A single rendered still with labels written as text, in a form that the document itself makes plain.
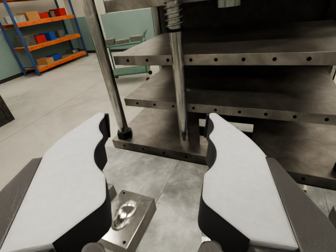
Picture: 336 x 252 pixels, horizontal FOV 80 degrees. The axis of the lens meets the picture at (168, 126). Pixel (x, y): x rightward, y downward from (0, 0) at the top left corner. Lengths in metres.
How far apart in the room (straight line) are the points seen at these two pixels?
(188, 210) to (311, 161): 0.64
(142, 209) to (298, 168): 0.73
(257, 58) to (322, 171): 0.58
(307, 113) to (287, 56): 0.26
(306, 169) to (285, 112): 0.29
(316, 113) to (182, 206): 0.68
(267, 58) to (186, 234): 0.74
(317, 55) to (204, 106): 0.49
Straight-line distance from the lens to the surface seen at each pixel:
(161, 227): 0.85
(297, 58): 0.94
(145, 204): 0.83
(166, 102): 1.12
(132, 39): 4.67
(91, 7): 1.12
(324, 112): 1.06
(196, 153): 1.13
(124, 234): 0.78
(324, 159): 1.22
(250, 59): 0.94
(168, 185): 0.96
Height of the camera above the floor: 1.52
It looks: 32 degrees down
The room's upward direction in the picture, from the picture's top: 8 degrees counter-clockwise
